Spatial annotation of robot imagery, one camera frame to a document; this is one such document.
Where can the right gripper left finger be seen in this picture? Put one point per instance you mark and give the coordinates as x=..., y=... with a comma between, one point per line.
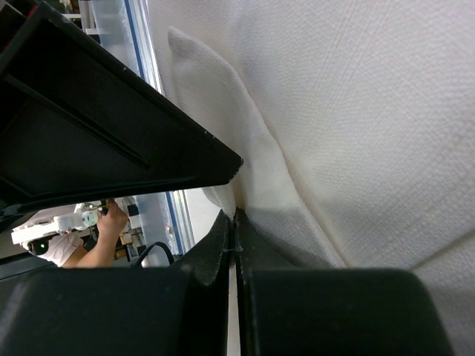
x=177, y=310

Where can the white cloth napkin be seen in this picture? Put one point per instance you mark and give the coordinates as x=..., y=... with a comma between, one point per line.
x=355, y=122

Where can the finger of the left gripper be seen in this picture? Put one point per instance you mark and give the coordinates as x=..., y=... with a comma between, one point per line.
x=78, y=125

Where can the front aluminium rail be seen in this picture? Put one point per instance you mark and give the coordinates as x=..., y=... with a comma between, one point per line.
x=123, y=28

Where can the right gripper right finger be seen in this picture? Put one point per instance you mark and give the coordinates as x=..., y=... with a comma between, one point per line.
x=290, y=310

